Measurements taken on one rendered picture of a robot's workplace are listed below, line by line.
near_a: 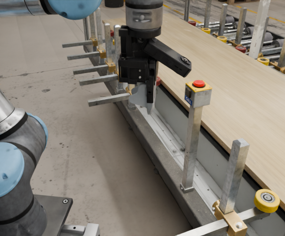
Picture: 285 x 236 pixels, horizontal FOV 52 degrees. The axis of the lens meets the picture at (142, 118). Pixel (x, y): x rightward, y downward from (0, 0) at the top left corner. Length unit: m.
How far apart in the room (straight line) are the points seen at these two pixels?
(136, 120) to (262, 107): 0.71
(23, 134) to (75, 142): 2.04
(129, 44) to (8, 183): 0.39
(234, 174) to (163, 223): 1.22
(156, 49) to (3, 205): 0.47
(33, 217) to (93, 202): 1.48
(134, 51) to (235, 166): 0.49
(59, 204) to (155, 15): 0.57
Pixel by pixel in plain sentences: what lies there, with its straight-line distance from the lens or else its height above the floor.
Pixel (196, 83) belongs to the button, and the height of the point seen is 1.23.
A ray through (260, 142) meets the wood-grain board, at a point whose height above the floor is 0.90.
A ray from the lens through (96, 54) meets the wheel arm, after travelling 2.44.
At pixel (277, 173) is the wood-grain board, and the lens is 1.25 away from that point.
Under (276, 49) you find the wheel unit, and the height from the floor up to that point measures 0.85.
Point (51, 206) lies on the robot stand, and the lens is 0.89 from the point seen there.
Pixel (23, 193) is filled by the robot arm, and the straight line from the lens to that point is 0.74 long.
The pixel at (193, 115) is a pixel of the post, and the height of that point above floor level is 1.10.
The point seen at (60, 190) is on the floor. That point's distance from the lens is 2.39.
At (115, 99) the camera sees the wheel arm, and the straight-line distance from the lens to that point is 1.76.
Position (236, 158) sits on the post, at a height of 1.11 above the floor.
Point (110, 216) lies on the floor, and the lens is 2.17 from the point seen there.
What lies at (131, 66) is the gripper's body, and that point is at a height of 1.44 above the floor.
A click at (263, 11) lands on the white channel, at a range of 2.22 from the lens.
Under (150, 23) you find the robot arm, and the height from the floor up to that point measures 1.53.
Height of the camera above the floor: 1.70
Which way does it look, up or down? 33 degrees down
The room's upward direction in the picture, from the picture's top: straight up
